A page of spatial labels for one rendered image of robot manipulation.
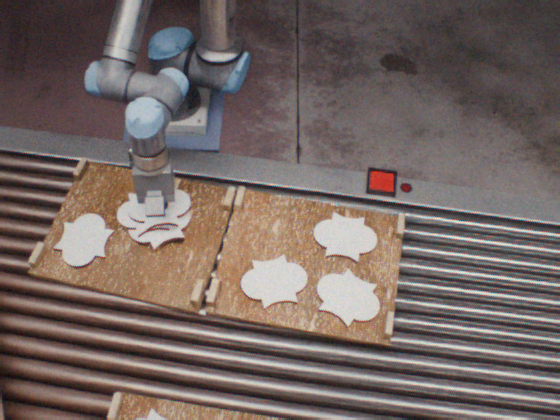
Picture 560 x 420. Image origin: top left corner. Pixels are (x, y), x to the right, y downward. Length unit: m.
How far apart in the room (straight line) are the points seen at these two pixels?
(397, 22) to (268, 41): 0.72
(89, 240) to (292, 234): 0.48
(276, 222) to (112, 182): 0.43
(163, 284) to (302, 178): 0.46
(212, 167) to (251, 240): 0.26
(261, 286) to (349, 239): 0.24
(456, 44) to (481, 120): 0.56
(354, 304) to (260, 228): 0.30
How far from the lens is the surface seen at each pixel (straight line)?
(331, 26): 3.71
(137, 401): 1.45
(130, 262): 1.60
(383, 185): 1.75
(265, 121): 3.16
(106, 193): 1.73
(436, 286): 1.62
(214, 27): 1.67
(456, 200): 1.79
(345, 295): 1.54
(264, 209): 1.67
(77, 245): 1.64
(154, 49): 1.79
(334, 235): 1.62
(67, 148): 1.89
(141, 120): 1.37
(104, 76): 1.51
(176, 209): 1.62
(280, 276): 1.55
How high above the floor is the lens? 2.27
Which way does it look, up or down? 53 degrees down
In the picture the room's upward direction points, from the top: 3 degrees clockwise
